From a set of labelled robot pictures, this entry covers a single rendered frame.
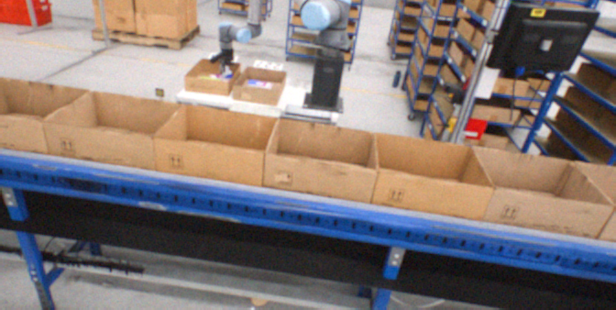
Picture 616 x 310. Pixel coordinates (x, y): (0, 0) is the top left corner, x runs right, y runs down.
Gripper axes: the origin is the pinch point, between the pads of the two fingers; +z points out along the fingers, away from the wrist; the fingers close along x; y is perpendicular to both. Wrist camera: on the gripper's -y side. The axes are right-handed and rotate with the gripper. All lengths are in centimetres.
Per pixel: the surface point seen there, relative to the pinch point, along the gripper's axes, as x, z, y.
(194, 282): -126, 50, -39
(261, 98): -44.1, -1.5, 14.8
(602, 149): -125, 17, 239
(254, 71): -4.6, -4.0, 21.4
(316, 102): -54, -1, 48
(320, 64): -54, -26, 47
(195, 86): -20.9, -1.7, -21.0
